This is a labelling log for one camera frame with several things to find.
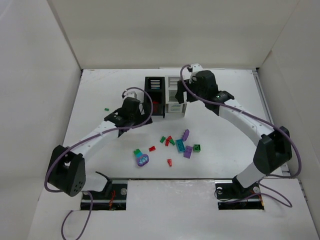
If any red lego brick left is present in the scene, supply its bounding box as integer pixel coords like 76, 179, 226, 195
149, 146, 156, 152

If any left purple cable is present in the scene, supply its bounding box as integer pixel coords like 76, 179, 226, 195
43, 86, 154, 240

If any teal lego plate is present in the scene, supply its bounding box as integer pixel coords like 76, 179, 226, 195
175, 139, 186, 153

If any purple flower lego piece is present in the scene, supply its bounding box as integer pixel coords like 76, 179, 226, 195
136, 154, 150, 167

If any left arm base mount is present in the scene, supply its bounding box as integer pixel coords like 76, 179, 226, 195
91, 179, 128, 211

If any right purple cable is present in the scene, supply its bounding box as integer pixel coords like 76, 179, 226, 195
180, 64, 303, 209

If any green lego square brick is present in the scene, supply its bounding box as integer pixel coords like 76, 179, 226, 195
193, 144, 201, 153

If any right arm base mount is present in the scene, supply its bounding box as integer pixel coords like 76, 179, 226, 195
214, 182, 265, 211

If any green lego small centre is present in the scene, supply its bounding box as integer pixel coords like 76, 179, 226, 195
160, 136, 166, 143

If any red lego centre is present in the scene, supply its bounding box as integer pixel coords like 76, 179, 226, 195
165, 136, 173, 147

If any purple cable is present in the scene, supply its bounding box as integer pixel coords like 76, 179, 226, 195
180, 64, 303, 209
43, 86, 154, 240

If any red lego slope lower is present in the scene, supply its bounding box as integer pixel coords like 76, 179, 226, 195
167, 158, 173, 167

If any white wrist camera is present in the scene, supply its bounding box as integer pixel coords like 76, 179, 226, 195
121, 90, 137, 100
187, 63, 204, 73

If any purple lego rounded upper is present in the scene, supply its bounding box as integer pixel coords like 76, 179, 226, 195
181, 129, 190, 142

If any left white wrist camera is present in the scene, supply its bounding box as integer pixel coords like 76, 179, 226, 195
121, 90, 137, 100

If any black slotted container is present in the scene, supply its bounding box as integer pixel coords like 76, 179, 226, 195
144, 76, 166, 118

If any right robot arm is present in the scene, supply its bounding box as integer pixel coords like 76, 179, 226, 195
175, 70, 292, 195

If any green lego slope centre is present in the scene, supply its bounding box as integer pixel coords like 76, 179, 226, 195
169, 139, 175, 146

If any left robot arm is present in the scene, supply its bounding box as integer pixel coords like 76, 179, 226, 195
44, 97, 153, 197

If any red lego piece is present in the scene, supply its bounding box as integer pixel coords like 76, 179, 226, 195
152, 100, 161, 114

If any white slotted container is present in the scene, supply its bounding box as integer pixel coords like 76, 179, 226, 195
164, 75, 187, 118

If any purple lego brick lower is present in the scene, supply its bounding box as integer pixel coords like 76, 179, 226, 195
183, 145, 193, 159

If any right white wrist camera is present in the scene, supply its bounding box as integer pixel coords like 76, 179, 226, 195
187, 63, 204, 73

